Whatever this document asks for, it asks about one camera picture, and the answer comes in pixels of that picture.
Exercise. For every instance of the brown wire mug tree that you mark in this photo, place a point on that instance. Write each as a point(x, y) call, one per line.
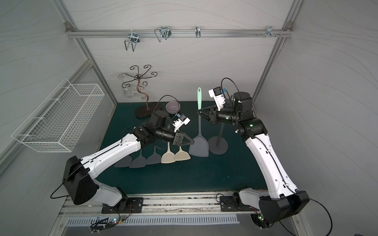
point(149, 107)

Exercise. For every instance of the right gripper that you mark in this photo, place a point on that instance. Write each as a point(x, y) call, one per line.
point(213, 115)

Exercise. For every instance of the clear glass cup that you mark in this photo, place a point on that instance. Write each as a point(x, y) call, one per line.
point(127, 91)

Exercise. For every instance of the grey utensil rack stand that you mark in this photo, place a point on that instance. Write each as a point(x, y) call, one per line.
point(217, 144)

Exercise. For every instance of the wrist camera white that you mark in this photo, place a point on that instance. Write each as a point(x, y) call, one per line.
point(180, 121)
point(218, 95)

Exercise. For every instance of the aluminium top rail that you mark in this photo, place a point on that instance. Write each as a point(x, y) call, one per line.
point(176, 33)

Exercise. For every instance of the grey spatula green handle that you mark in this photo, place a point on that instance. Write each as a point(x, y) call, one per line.
point(124, 162)
point(139, 162)
point(155, 158)

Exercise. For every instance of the small metal hook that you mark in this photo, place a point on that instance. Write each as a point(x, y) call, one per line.
point(197, 32)

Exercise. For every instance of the metal bracket hook right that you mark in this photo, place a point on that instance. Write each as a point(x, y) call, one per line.
point(269, 33)

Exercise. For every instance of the white wire basket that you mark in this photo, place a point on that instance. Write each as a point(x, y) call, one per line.
point(57, 124)

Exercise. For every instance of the cream spatula green handle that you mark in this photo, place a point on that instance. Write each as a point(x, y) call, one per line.
point(182, 155)

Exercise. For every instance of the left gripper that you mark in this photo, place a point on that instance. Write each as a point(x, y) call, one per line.
point(178, 138)

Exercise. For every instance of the white vent strip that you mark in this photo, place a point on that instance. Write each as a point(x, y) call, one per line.
point(154, 220)

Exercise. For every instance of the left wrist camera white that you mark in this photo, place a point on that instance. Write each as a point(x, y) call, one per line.
point(180, 121)

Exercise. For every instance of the green table mat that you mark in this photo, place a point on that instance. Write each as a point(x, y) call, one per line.
point(235, 169)

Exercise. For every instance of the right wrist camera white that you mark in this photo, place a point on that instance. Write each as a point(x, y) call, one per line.
point(218, 95)

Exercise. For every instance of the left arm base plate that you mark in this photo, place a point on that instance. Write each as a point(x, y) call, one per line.
point(131, 205)

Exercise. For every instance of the cream spatula grey handle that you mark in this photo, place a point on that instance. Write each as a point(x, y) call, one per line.
point(168, 157)

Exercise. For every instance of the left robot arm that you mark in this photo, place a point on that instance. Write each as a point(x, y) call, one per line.
point(80, 174)

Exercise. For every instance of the pink bowl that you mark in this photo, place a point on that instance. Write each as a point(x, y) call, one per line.
point(173, 107)

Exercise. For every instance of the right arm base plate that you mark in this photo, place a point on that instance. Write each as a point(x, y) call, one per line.
point(232, 204)

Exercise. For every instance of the aluminium rail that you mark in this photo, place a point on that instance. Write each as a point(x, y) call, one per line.
point(158, 204)
point(176, 33)

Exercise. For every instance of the metal double hook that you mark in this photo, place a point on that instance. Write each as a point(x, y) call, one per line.
point(163, 32)
point(132, 41)

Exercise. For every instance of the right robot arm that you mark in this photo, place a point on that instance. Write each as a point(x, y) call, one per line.
point(283, 199)

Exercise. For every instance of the aluminium front rail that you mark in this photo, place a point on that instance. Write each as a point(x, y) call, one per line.
point(158, 204)

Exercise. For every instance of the metal double hook middle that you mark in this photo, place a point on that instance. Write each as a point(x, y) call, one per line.
point(163, 32)

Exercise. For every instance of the metal double hook left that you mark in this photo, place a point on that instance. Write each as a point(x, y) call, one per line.
point(132, 41)

